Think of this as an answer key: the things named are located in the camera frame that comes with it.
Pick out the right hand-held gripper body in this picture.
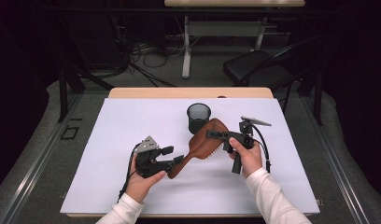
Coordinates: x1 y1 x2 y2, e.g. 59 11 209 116
223 116 273 175

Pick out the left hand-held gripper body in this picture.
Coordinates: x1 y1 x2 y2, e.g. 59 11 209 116
133 134 176 179

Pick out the brown wooden hairbrush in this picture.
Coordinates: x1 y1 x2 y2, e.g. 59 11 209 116
167 118 230 180

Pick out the black mesh pen cup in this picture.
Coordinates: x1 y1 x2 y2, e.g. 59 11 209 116
186 103 212 135

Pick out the person's right hand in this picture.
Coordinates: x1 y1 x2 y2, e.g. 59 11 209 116
228 137 263 180

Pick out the person's left hand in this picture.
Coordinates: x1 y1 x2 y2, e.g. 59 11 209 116
125 154 167 203

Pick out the white table mat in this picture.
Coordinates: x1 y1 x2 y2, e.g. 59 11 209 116
60 97 321 216

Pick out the light wooden table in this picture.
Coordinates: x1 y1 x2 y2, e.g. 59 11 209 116
66 87 314 218

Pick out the black folding chair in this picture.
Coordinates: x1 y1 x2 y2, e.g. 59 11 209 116
222 35 324 115

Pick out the white-legged desk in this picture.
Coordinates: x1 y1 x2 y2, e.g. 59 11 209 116
163 0 306 79

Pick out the black metal stand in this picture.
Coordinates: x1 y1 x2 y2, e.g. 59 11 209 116
56 18 115 123

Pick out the dark curtain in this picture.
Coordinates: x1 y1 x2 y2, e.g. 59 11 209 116
0 0 51 194
322 0 381 195

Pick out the left hand-held gripper cable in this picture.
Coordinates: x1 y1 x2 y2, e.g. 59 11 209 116
118 143 141 202

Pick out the hand-held gripper cable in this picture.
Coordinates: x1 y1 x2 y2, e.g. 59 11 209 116
118 143 141 202
252 124 272 174

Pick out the right hand-held gripper cable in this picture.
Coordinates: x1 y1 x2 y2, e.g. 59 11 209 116
252 124 272 174

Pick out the bundle of floor cables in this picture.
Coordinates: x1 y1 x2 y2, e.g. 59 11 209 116
115 15 199 88

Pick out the metal floor rail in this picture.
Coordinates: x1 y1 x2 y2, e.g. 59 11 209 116
0 92 84 224
300 96 370 224

